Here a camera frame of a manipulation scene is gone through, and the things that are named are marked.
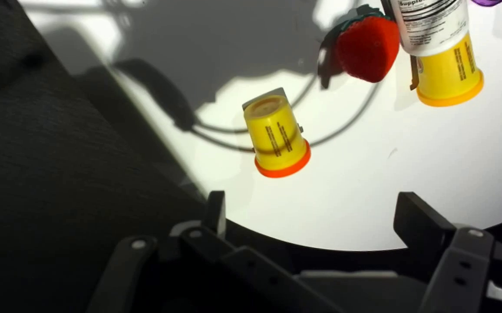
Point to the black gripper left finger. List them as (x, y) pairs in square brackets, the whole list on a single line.
[(203, 272)]

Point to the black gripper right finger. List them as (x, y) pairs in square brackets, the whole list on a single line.
[(464, 267)]

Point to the orange dough tub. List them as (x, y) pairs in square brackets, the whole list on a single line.
[(276, 136)]

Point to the small yellow dough tub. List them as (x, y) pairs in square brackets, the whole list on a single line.
[(450, 75)]

